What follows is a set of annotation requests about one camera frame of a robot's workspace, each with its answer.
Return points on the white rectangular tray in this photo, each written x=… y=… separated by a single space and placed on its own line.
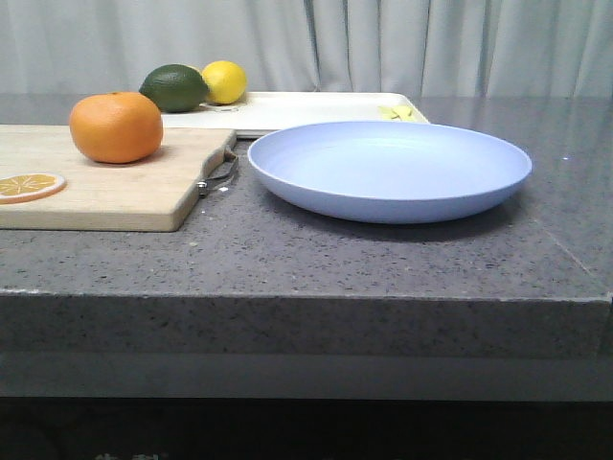
x=259 y=113

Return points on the wooden cutting board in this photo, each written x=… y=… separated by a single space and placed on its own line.
x=154 y=194

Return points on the yellow lemon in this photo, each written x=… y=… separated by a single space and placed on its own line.
x=226 y=80

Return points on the light blue plate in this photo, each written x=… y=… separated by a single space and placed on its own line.
x=389 y=172

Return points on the green lime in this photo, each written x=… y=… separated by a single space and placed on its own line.
x=175 y=88

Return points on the orange slice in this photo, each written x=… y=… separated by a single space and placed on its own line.
x=30 y=186

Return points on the orange fruit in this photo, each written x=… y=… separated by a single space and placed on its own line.
x=116 y=128

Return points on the white curtain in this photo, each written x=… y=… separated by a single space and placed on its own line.
x=415 y=48

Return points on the yellow-green pieces on tray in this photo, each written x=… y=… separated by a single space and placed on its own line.
x=397 y=112

